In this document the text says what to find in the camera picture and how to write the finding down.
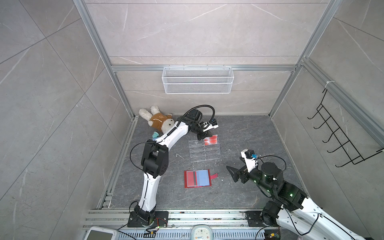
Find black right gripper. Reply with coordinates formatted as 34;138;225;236
226;164;275;195

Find white card red circle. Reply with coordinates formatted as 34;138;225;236
204;139;218;146

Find clear acrylic tiered card stand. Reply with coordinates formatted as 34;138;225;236
189;137;221;163

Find red leather card holder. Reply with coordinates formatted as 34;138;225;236
184;170;218;189

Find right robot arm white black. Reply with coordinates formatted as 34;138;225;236
227;163;363;240

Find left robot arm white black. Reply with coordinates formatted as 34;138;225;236
134;105;218;226

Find white plastic card sleeves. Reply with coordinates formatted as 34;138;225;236
196;170;211;187

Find white teddy bear brown shirt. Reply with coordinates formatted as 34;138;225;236
139;105;175;134

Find white round device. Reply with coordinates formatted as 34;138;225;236
190;225;214;240

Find white tablet corner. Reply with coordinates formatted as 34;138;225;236
85;226;119;240

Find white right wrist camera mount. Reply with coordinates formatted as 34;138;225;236
241;149;258;173

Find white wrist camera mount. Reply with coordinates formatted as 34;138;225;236
241;149;258;173
202;119;219;132

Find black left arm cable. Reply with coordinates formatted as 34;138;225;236
176;104;216;127

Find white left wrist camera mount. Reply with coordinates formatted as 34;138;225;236
202;119;219;132

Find white wire mesh basket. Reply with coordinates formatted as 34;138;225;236
162;68;235;94

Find horizontal aluminium wall rail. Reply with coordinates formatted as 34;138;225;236
112;64;297;72

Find black wire hook rack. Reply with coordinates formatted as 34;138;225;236
307;89;384;168

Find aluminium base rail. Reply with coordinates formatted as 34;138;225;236
80;208;334;240

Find right wall aluminium rail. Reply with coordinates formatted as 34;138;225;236
301;58;384;146

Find left aluminium corner post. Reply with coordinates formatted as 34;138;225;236
74;0;135;119

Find vertical aluminium corner post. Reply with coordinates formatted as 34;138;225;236
269;0;343;118

